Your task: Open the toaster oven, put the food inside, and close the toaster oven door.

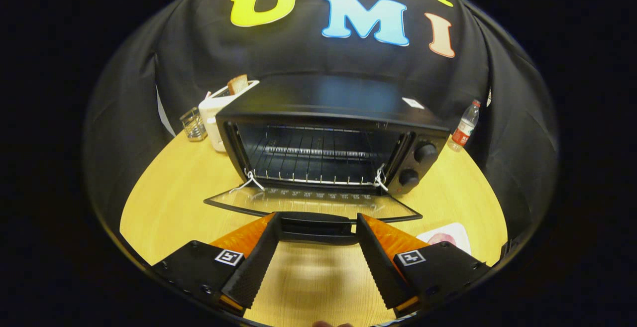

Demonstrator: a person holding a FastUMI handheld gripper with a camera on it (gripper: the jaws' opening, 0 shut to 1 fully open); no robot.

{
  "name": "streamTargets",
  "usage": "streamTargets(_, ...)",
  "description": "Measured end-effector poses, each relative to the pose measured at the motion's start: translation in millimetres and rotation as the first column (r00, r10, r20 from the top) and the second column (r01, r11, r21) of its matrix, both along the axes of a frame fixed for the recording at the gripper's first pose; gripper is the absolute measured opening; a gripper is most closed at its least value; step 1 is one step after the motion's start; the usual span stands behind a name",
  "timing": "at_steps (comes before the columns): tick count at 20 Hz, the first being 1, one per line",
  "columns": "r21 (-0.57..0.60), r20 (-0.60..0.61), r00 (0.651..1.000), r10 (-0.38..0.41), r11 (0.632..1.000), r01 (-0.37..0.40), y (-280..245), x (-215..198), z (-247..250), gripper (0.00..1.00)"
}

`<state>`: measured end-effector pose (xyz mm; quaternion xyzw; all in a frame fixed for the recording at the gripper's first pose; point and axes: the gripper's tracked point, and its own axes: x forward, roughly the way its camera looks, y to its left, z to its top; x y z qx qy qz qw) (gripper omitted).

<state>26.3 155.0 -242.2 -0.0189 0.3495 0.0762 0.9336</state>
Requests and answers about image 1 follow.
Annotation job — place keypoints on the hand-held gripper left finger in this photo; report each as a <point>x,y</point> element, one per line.
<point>256,267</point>

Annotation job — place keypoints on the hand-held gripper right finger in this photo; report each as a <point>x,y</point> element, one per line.
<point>383,267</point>

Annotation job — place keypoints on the pink ham slice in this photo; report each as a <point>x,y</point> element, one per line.
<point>443,239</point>

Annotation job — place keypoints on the white food tray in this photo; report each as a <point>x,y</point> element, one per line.
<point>458,232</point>

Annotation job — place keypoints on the black toaster oven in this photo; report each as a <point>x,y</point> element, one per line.
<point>328,115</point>

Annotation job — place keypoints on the white pop-up toaster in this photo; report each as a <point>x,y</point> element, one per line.
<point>211,108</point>

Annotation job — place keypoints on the clear plastic water bottle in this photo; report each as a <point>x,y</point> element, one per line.
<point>464,128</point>

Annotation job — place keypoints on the brown toast slice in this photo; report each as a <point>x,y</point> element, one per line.
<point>238,84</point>

